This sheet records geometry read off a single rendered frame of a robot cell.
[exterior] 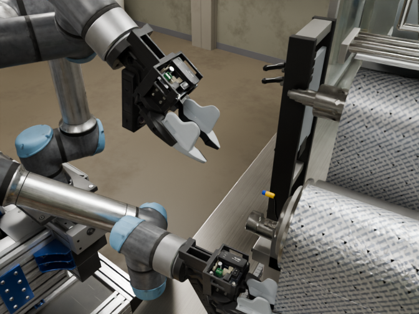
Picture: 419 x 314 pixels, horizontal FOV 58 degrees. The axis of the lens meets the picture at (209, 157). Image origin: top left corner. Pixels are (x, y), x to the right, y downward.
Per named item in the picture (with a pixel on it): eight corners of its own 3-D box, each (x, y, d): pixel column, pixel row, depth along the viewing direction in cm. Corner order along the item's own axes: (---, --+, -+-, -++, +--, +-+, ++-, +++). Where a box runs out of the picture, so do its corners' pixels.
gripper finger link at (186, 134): (211, 156, 53) (173, 103, 53) (189, 173, 57) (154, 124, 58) (224, 147, 55) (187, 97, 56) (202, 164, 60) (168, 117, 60)
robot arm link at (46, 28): (32, 34, 69) (24, -2, 59) (93, 25, 73) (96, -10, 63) (44, 73, 68) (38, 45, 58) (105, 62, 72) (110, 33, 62)
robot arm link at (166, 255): (154, 278, 71) (178, 249, 77) (174, 289, 69) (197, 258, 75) (150, 252, 67) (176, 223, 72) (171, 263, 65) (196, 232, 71)
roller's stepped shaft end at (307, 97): (290, 96, 78) (292, 82, 76) (318, 103, 76) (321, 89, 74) (284, 103, 76) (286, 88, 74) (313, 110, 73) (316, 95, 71)
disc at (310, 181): (302, 227, 68) (317, 160, 60) (305, 228, 68) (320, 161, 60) (272, 286, 58) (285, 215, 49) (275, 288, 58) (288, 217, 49)
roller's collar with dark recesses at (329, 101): (319, 107, 78) (325, 78, 74) (349, 114, 75) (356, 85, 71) (310, 121, 73) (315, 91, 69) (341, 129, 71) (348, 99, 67)
